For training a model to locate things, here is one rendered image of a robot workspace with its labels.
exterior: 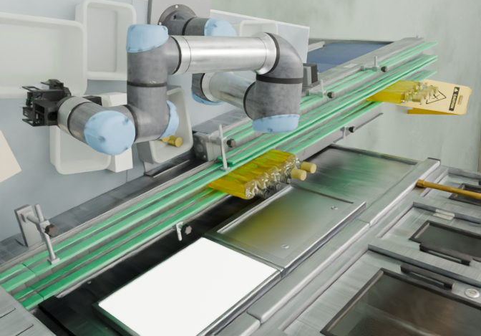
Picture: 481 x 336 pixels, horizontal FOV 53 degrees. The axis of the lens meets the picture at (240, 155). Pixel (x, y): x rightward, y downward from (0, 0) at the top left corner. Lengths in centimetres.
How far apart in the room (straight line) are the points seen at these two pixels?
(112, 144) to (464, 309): 97
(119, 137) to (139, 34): 19
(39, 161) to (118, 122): 67
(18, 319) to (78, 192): 76
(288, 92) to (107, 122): 49
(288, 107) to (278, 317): 54
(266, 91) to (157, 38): 36
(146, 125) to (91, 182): 70
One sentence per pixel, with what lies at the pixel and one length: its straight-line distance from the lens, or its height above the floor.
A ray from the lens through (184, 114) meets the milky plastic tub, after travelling 166.
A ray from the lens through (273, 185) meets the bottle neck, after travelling 158.
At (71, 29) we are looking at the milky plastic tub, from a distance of 122.
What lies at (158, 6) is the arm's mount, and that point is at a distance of 164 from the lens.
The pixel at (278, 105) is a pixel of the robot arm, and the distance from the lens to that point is 116.
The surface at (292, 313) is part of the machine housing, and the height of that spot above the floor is 143.
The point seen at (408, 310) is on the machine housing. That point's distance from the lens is 137.
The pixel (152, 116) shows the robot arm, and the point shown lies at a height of 135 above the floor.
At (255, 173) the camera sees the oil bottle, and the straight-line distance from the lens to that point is 163.
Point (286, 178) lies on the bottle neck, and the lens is 162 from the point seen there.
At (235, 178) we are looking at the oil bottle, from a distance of 162.
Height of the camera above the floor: 207
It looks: 41 degrees down
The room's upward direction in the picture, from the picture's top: 104 degrees clockwise
